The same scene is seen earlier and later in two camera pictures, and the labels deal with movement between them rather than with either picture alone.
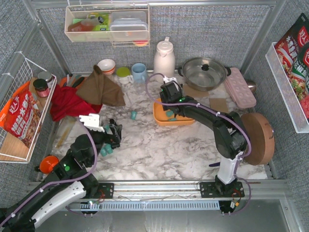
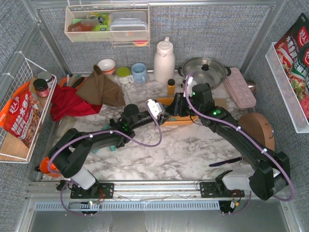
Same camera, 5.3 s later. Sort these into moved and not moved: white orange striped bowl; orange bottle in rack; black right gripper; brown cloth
Moved: black right gripper
Not moved: orange bottle in rack; white orange striped bowl; brown cloth
